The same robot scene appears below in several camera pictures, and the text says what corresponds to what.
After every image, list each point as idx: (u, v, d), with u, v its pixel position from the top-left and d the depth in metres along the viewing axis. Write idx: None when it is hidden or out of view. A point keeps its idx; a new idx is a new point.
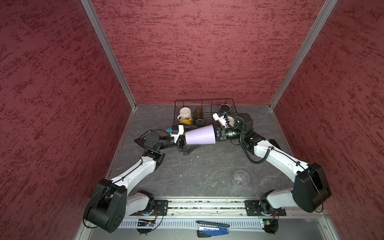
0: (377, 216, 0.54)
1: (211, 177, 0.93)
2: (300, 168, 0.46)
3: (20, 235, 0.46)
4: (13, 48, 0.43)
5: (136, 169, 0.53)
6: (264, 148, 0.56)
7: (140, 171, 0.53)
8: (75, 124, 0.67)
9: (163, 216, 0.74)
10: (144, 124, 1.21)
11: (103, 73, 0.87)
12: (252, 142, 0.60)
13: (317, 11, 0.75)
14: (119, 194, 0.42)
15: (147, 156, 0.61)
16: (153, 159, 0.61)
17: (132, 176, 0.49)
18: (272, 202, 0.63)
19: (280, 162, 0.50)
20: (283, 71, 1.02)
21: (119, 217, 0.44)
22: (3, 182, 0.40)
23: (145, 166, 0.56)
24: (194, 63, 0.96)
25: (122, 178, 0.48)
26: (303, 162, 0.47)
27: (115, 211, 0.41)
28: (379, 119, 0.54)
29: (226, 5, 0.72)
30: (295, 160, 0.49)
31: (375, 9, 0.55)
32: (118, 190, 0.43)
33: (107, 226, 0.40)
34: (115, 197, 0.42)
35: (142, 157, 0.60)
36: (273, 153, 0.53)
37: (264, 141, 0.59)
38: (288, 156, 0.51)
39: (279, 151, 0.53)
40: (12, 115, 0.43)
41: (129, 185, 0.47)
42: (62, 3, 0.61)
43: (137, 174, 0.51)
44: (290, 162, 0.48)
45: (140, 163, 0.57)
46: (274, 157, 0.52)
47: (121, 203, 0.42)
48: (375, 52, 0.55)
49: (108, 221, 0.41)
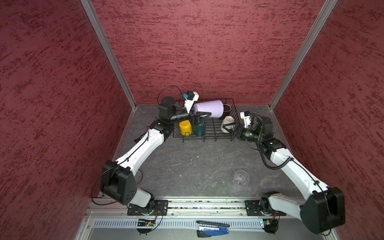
0: (377, 216, 0.54)
1: (211, 177, 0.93)
2: (317, 188, 0.43)
3: (20, 235, 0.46)
4: (14, 48, 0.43)
5: (142, 146, 0.50)
6: (282, 154, 0.54)
7: (147, 146, 0.51)
8: (75, 124, 0.67)
9: (163, 216, 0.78)
10: (144, 124, 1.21)
11: (103, 73, 0.87)
12: (272, 146, 0.57)
13: (316, 11, 0.75)
14: (125, 175, 0.42)
15: (153, 130, 0.57)
16: (160, 132, 0.56)
17: (137, 156, 0.47)
18: (274, 203, 0.62)
19: (296, 176, 0.48)
20: (283, 71, 1.02)
21: (131, 192, 0.46)
22: (3, 182, 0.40)
23: (151, 141, 0.53)
24: (194, 63, 0.96)
25: (127, 158, 0.46)
26: (323, 183, 0.44)
27: (124, 190, 0.42)
28: (380, 119, 0.53)
29: (226, 5, 0.72)
30: (315, 179, 0.45)
31: (375, 9, 0.55)
32: (124, 172, 0.42)
33: (121, 201, 0.43)
34: (122, 178, 0.41)
35: (148, 130, 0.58)
36: (290, 164, 0.50)
37: (285, 149, 0.56)
38: (307, 172, 0.47)
39: (299, 164, 0.50)
40: (12, 114, 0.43)
41: (135, 163, 0.46)
42: (62, 3, 0.61)
43: (142, 151, 0.49)
44: (307, 179, 0.45)
45: (146, 138, 0.53)
46: (290, 170, 0.50)
47: (129, 182, 0.43)
48: (375, 52, 0.55)
49: (121, 198, 0.43)
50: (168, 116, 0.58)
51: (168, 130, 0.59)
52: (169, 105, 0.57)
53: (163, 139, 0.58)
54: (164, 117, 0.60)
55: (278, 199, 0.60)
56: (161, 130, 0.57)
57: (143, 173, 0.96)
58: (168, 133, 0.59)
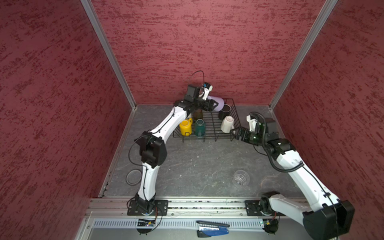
0: (377, 216, 0.54)
1: (211, 177, 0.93)
2: (328, 201, 0.40)
3: (21, 235, 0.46)
4: (13, 49, 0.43)
5: (169, 120, 0.60)
6: (291, 158, 0.50)
7: (174, 121, 0.60)
8: (75, 124, 0.67)
9: (163, 216, 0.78)
10: (144, 124, 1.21)
11: (103, 73, 0.87)
12: (279, 147, 0.53)
13: (316, 11, 0.75)
14: (159, 143, 0.52)
15: (177, 108, 0.64)
16: (183, 109, 0.64)
17: (166, 129, 0.57)
18: (275, 204, 0.62)
19: (305, 184, 0.45)
20: (283, 71, 1.02)
21: (163, 157, 0.58)
22: (3, 182, 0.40)
23: (177, 116, 0.61)
24: (194, 63, 0.96)
25: (158, 130, 0.56)
26: (334, 195, 0.41)
27: (159, 155, 0.54)
28: (379, 119, 0.54)
29: (226, 5, 0.72)
30: (325, 190, 0.42)
31: (375, 9, 0.55)
32: (157, 140, 0.53)
33: (156, 163, 0.55)
34: (156, 146, 0.52)
35: (173, 108, 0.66)
36: (299, 171, 0.47)
37: (294, 152, 0.51)
38: (318, 181, 0.44)
39: (310, 171, 0.46)
40: (12, 115, 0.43)
41: (165, 135, 0.56)
42: (62, 3, 0.61)
43: (170, 125, 0.58)
44: (317, 190, 0.42)
45: (172, 114, 0.62)
46: (299, 177, 0.47)
47: (161, 150, 0.54)
48: (375, 52, 0.55)
49: (157, 161, 0.55)
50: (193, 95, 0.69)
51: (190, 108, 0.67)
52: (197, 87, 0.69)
53: (186, 115, 0.66)
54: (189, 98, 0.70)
55: (280, 202, 0.59)
56: (185, 106, 0.65)
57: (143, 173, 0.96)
58: (189, 110, 0.67)
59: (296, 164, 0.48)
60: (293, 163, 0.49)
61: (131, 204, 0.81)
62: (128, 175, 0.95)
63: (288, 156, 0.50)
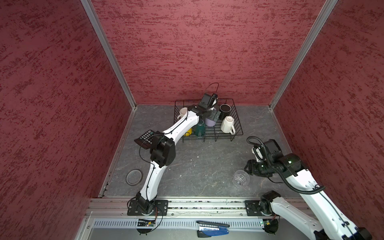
0: (377, 216, 0.54)
1: (211, 177, 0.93)
2: (347, 231, 0.38)
3: (21, 235, 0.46)
4: (13, 48, 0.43)
5: (182, 123, 0.62)
6: (304, 181, 0.46)
7: (185, 124, 0.62)
8: (75, 124, 0.67)
9: (163, 216, 0.74)
10: (144, 124, 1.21)
11: (103, 73, 0.87)
12: (290, 165, 0.49)
13: (316, 11, 0.75)
14: (170, 144, 0.54)
15: (191, 112, 0.67)
16: (195, 115, 0.66)
17: (178, 131, 0.59)
18: (280, 211, 0.61)
19: (320, 210, 0.43)
20: (283, 71, 1.02)
21: (171, 158, 0.59)
22: (3, 182, 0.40)
23: (189, 120, 0.63)
24: (194, 63, 0.96)
25: (171, 131, 0.59)
26: (352, 224, 0.39)
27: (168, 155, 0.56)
28: (380, 119, 0.53)
29: (226, 5, 0.72)
30: (343, 217, 0.40)
31: (375, 9, 0.55)
32: (169, 141, 0.55)
33: (163, 162, 0.58)
34: (167, 146, 0.55)
35: (187, 113, 0.66)
36: (315, 197, 0.43)
37: (306, 171, 0.48)
38: (334, 207, 0.42)
39: (325, 195, 0.44)
40: (12, 115, 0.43)
41: (176, 136, 0.58)
42: (62, 3, 0.61)
43: (182, 128, 0.60)
44: (335, 218, 0.40)
45: (185, 118, 0.64)
46: (315, 204, 0.44)
47: (171, 151, 0.56)
48: (375, 52, 0.55)
49: (165, 161, 0.57)
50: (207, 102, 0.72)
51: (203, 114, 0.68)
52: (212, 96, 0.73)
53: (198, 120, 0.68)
54: (203, 105, 0.73)
55: (287, 212, 0.57)
56: (198, 112, 0.67)
57: (143, 173, 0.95)
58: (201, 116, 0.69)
59: (311, 187, 0.45)
60: (306, 186, 0.45)
61: (131, 204, 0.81)
62: (128, 175, 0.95)
63: (300, 178, 0.46)
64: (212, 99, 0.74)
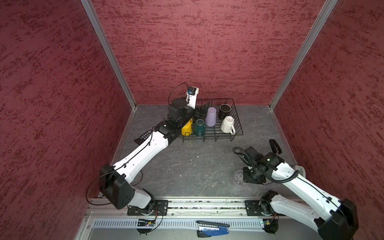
0: (377, 216, 0.54)
1: (211, 177, 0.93)
2: (332, 205, 0.41)
3: (21, 235, 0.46)
4: (13, 48, 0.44)
5: (143, 151, 0.47)
6: (283, 173, 0.51)
7: (148, 152, 0.48)
8: (75, 124, 0.67)
9: (163, 216, 0.74)
10: (144, 124, 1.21)
11: (103, 73, 0.87)
12: (268, 162, 0.55)
13: (316, 11, 0.75)
14: (118, 184, 0.40)
15: (158, 133, 0.53)
16: (163, 137, 0.51)
17: (135, 163, 0.45)
18: (280, 208, 0.61)
19: (307, 195, 0.46)
20: (283, 71, 1.02)
21: (127, 198, 0.45)
22: (3, 182, 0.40)
23: (153, 145, 0.49)
24: (194, 63, 0.96)
25: (124, 164, 0.44)
26: (335, 198, 0.43)
27: (118, 197, 0.41)
28: (379, 119, 0.54)
29: (226, 5, 0.72)
30: (325, 195, 0.44)
31: (375, 9, 0.55)
32: (118, 180, 0.41)
33: (114, 205, 0.43)
34: (115, 186, 0.40)
35: (152, 134, 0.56)
36: (296, 183, 0.48)
37: (283, 164, 0.53)
38: (316, 189, 0.45)
39: (305, 180, 0.48)
40: (12, 114, 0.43)
41: (132, 171, 0.44)
42: (62, 3, 0.61)
43: (141, 158, 0.46)
44: (319, 197, 0.44)
45: (148, 142, 0.50)
46: (299, 189, 0.47)
47: (122, 191, 0.41)
48: (375, 52, 0.55)
49: (116, 204, 0.42)
50: (176, 118, 0.54)
51: (174, 132, 0.55)
52: (179, 107, 0.52)
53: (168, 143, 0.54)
54: (172, 121, 0.57)
55: (287, 207, 0.57)
56: (166, 133, 0.53)
57: (143, 173, 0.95)
58: (173, 136, 0.54)
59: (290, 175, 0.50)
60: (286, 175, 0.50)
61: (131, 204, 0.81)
62: None
63: (279, 171, 0.52)
64: (182, 109, 0.53)
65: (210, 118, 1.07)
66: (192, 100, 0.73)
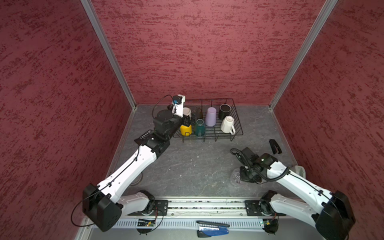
0: (377, 216, 0.54)
1: (211, 177, 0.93)
2: (324, 197, 0.43)
3: (20, 235, 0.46)
4: (13, 48, 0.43)
5: (129, 168, 0.46)
6: (277, 171, 0.53)
7: (134, 169, 0.46)
8: (75, 124, 0.67)
9: (163, 216, 0.74)
10: (144, 124, 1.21)
11: (103, 73, 0.87)
12: (263, 163, 0.57)
13: (316, 11, 0.75)
14: (103, 205, 0.38)
15: (145, 146, 0.52)
16: (151, 151, 0.51)
17: (122, 180, 0.43)
18: (279, 207, 0.61)
19: (300, 191, 0.47)
20: (283, 71, 1.02)
21: (113, 219, 0.43)
22: (3, 182, 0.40)
23: (140, 160, 0.48)
24: (194, 63, 0.96)
25: (110, 183, 0.42)
26: (326, 190, 0.44)
27: (103, 220, 0.39)
28: (379, 119, 0.54)
29: (226, 5, 0.72)
30: (317, 188, 0.45)
31: (375, 9, 0.55)
32: (103, 201, 0.39)
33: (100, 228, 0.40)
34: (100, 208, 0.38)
35: (139, 148, 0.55)
36: (289, 179, 0.50)
37: (277, 163, 0.55)
38: (309, 183, 0.47)
39: (298, 177, 0.49)
40: (12, 115, 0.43)
41: (118, 189, 0.42)
42: (62, 3, 0.61)
43: (127, 175, 0.44)
44: (311, 190, 0.45)
45: (135, 158, 0.48)
46: (292, 185, 0.49)
47: (107, 213, 0.39)
48: (375, 52, 0.55)
49: (101, 227, 0.40)
50: (163, 131, 0.53)
51: (162, 145, 0.54)
52: (164, 120, 0.51)
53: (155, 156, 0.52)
54: (160, 133, 0.55)
55: (286, 206, 0.57)
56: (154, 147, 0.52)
57: (143, 173, 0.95)
58: (161, 149, 0.53)
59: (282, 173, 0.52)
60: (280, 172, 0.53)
61: None
62: None
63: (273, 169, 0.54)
64: (168, 121, 0.52)
65: (210, 118, 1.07)
66: (179, 110, 0.63)
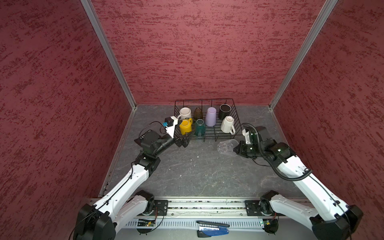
0: (377, 216, 0.54)
1: (211, 177, 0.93)
2: (339, 209, 0.39)
3: (20, 235, 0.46)
4: (13, 48, 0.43)
5: (124, 185, 0.48)
6: (294, 167, 0.47)
7: (129, 187, 0.48)
8: (75, 124, 0.67)
9: (163, 216, 0.74)
10: (144, 124, 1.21)
11: (103, 73, 0.87)
12: (279, 153, 0.50)
13: (316, 11, 0.75)
14: (102, 224, 0.39)
15: (138, 166, 0.55)
16: (144, 169, 0.55)
17: (118, 198, 0.45)
18: (278, 207, 0.61)
19: (313, 194, 0.43)
20: (283, 71, 1.02)
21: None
22: (3, 182, 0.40)
23: (135, 179, 0.51)
24: (194, 63, 0.96)
25: (106, 202, 0.43)
26: (343, 202, 0.40)
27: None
28: (380, 119, 0.53)
29: (226, 5, 0.72)
30: (334, 198, 0.41)
31: (375, 9, 0.55)
32: (101, 219, 0.39)
33: None
34: (98, 227, 0.38)
35: (132, 167, 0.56)
36: (306, 181, 0.44)
37: (294, 157, 0.49)
38: (325, 189, 0.43)
39: (315, 179, 0.44)
40: (12, 114, 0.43)
41: (114, 208, 0.43)
42: (62, 3, 0.61)
43: (124, 192, 0.47)
44: (326, 198, 0.41)
45: (130, 176, 0.51)
46: (306, 187, 0.45)
47: (105, 231, 0.39)
48: (375, 52, 0.55)
49: None
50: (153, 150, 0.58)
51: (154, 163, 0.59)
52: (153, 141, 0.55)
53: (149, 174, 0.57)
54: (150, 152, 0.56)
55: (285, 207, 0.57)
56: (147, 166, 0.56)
57: None
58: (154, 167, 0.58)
59: (300, 172, 0.46)
60: (297, 171, 0.46)
61: None
62: None
63: (289, 164, 0.48)
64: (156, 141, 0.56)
65: (210, 118, 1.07)
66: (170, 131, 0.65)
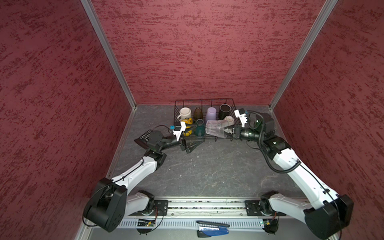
0: (377, 216, 0.54)
1: (211, 177, 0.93)
2: (328, 197, 0.40)
3: (20, 235, 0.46)
4: (13, 49, 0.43)
5: (137, 168, 0.53)
6: (288, 157, 0.50)
7: (141, 171, 0.53)
8: (75, 124, 0.67)
9: (163, 216, 0.74)
10: (144, 124, 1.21)
11: (103, 73, 0.87)
12: (275, 146, 0.53)
13: (316, 11, 0.75)
14: (119, 194, 0.42)
15: (148, 156, 0.61)
16: (153, 159, 0.60)
17: (132, 177, 0.49)
18: (277, 205, 0.61)
19: (304, 182, 0.45)
20: (283, 71, 1.02)
21: (119, 217, 0.44)
22: (3, 182, 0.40)
23: (146, 166, 0.56)
24: (194, 63, 0.96)
25: (122, 177, 0.48)
26: (333, 191, 0.42)
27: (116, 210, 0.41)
28: (380, 119, 0.53)
29: (226, 5, 0.72)
30: (324, 186, 0.42)
31: (375, 9, 0.55)
32: (118, 190, 0.43)
33: (106, 225, 0.40)
34: (116, 197, 0.42)
35: (143, 156, 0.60)
36: (298, 170, 0.46)
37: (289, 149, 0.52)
38: (316, 179, 0.44)
39: (307, 169, 0.46)
40: (12, 115, 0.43)
41: (129, 184, 0.47)
42: (62, 3, 0.61)
43: (138, 174, 0.51)
44: (317, 187, 0.43)
45: (142, 163, 0.57)
46: (298, 176, 0.46)
47: (120, 203, 0.42)
48: (375, 52, 0.55)
49: (109, 221, 0.40)
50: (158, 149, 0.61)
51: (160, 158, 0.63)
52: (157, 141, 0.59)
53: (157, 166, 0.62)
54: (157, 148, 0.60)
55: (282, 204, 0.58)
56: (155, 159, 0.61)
57: None
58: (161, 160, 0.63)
59: (293, 162, 0.48)
60: (290, 161, 0.49)
61: None
62: None
63: (284, 156, 0.50)
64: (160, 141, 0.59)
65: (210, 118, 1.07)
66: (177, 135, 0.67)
